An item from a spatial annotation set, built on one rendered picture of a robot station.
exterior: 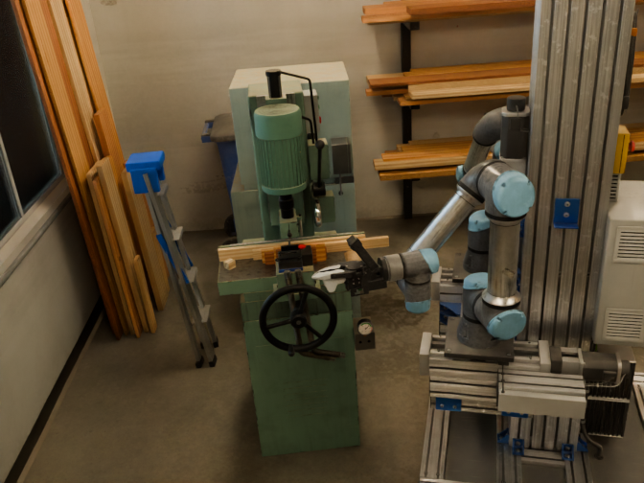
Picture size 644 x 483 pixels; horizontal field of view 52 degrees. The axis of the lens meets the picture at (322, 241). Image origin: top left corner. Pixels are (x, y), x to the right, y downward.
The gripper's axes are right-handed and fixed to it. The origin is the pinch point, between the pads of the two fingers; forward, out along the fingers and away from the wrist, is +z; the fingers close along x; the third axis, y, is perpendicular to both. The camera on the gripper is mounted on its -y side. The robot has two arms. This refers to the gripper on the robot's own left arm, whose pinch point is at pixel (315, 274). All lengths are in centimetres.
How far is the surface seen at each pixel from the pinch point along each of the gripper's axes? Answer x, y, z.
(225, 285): 69, 24, 25
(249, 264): 81, 21, 14
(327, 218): 94, 12, -22
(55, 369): 153, 84, 117
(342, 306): 66, 41, -19
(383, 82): 246, -26, -95
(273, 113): 68, -38, -2
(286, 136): 66, -29, -5
